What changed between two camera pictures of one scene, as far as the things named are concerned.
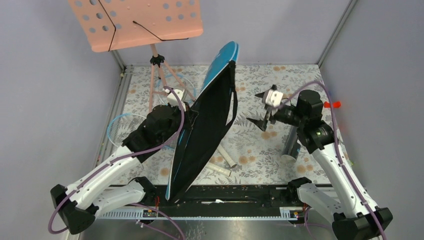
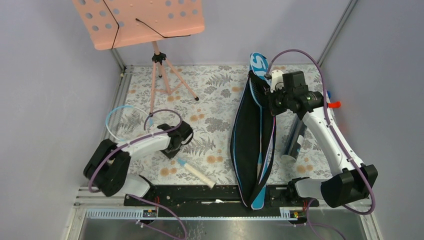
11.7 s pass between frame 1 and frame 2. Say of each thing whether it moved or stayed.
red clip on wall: stayed
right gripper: moved
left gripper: moved
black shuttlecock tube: stayed
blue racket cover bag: moved
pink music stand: stayed
